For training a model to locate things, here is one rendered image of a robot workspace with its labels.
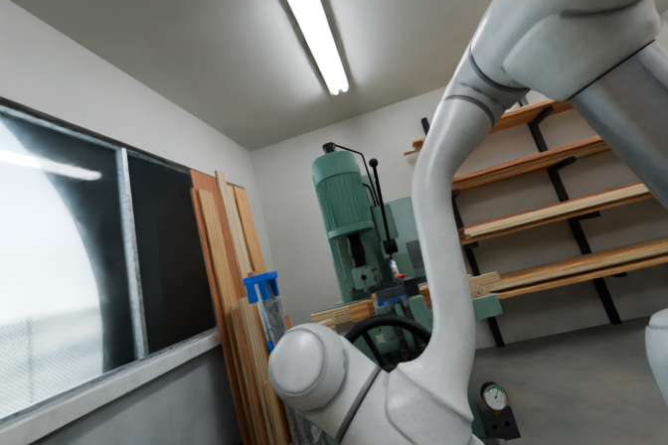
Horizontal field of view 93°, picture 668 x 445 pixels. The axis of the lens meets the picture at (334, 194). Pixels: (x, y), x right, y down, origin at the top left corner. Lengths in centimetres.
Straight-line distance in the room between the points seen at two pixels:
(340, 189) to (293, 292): 266
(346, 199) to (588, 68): 82
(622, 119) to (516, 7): 18
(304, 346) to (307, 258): 322
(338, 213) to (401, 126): 267
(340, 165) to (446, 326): 81
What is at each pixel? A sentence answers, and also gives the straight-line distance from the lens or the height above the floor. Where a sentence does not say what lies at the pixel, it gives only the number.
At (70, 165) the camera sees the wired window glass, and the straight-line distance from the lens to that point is 217.
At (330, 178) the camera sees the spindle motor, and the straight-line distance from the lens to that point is 115.
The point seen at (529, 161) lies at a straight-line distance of 327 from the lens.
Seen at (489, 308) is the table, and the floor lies 86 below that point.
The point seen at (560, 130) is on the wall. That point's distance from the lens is 399.
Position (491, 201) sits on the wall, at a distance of 361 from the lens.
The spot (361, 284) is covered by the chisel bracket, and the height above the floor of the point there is 102.
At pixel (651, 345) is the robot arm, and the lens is 79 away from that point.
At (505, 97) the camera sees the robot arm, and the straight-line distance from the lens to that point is 60.
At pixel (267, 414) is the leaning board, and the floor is 29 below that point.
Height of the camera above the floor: 110
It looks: 12 degrees up
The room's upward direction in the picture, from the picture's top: 14 degrees counter-clockwise
